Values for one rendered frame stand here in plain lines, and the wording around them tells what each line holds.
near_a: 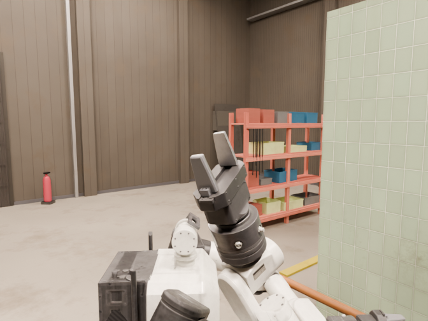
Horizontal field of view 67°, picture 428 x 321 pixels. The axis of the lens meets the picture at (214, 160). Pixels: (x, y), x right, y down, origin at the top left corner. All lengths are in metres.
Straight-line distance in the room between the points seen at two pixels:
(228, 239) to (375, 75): 2.05
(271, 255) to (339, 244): 2.09
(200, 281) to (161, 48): 9.01
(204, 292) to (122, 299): 0.20
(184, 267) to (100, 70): 8.06
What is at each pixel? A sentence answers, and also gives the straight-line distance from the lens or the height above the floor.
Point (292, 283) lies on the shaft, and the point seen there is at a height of 1.20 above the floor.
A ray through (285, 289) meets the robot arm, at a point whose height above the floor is 1.27.
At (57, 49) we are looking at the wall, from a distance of 8.57.
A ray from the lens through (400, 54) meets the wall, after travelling 2.41.
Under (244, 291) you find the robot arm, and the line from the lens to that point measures 0.59.
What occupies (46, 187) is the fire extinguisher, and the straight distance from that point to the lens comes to 8.07.
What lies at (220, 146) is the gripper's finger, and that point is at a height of 1.75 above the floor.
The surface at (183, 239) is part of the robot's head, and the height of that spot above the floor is 1.49.
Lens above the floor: 1.78
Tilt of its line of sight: 7 degrees down
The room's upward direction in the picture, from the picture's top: straight up
